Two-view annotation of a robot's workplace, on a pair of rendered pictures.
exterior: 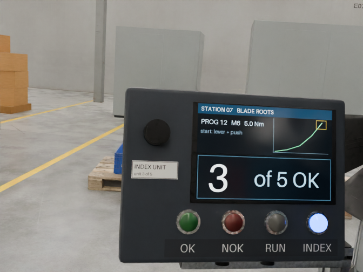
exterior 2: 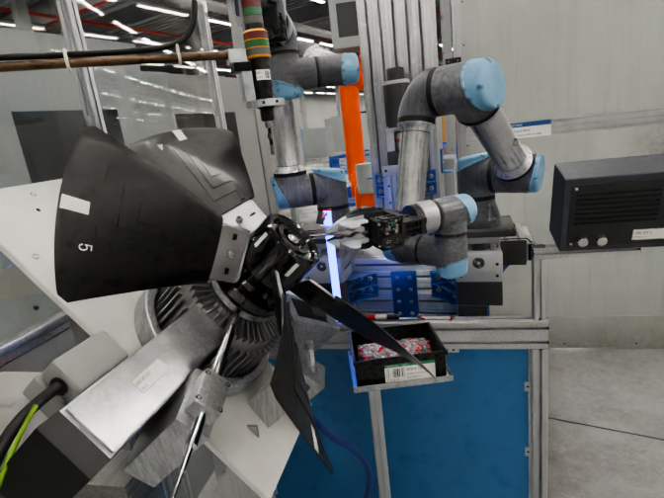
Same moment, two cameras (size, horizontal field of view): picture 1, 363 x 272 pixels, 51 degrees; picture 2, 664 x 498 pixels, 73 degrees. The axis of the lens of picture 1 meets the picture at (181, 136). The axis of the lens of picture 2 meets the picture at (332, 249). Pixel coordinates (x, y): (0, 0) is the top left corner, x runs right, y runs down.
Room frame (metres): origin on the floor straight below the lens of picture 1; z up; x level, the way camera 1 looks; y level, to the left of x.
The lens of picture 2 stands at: (1.68, -0.27, 1.39)
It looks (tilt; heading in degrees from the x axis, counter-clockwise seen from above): 15 degrees down; 204
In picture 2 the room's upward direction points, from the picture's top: 7 degrees counter-clockwise
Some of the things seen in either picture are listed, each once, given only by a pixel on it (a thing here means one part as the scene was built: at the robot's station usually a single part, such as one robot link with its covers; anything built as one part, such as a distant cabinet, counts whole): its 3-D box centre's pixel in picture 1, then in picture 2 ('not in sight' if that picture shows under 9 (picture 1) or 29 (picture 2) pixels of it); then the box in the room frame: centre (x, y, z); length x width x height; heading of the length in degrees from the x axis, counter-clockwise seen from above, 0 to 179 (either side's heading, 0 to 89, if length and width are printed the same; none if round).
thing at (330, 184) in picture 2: not in sight; (328, 186); (0.20, -0.90, 1.20); 0.13 x 0.12 x 0.14; 120
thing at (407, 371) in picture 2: not in sight; (395, 353); (0.71, -0.56, 0.85); 0.22 x 0.17 x 0.07; 114
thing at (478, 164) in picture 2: not in sight; (477, 173); (0.15, -0.39, 1.20); 0.13 x 0.12 x 0.14; 71
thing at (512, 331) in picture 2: not in sight; (376, 333); (0.56, -0.65, 0.82); 0.90 x 0.04 x 0.08; 99
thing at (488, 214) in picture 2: not in sight; (476, 208); (0.15, -0.40, 1.09); 0.15 x 0.15 x 0.10
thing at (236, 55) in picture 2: not in sight; (256, 79); (0.94, -0.70, 1.50); 0.09 x 0.07 x 0.10; 134
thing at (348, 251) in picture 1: (266, 252); (583, 249); (0.48, -0.13, 1.04); 0.24 x 0.03 x 0.03; 99
